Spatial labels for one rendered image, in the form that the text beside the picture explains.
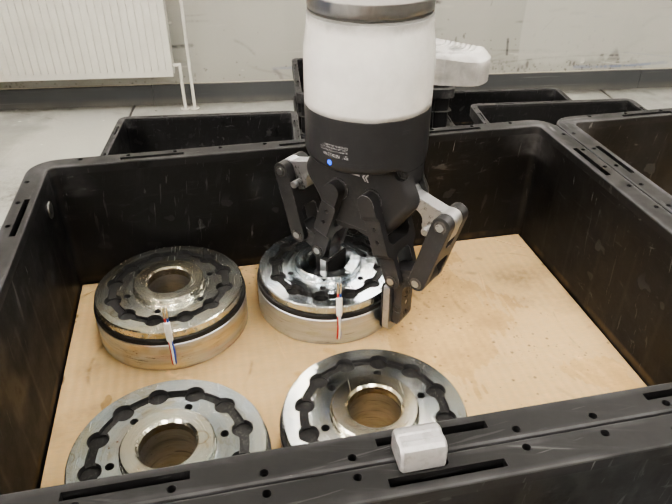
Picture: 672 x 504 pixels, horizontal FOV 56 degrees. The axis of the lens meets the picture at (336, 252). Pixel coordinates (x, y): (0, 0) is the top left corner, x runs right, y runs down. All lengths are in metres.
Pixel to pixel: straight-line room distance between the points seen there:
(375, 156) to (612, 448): 0.19
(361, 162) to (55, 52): 2.92
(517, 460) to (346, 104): 0.20
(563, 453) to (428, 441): 0.05
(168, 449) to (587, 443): 0.22
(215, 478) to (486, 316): 0.28
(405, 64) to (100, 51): 2.88
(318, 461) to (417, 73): 0.21
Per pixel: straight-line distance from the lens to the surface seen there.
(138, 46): 3.14
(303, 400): 0.36
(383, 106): 0.34
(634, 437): 0.28
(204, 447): 0.34
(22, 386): 0.38
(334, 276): 0.44
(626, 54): 3.70
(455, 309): 0.48
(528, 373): 0.44
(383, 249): 0.39
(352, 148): 0.35
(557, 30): 3.49
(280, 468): 0.24
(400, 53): 0.34
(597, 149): 0.51
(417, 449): 0.24
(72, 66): 3.23
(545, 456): 0.26
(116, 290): 0.46
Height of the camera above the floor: 1.12
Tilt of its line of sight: 34 degrees down
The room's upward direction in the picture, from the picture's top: straight up
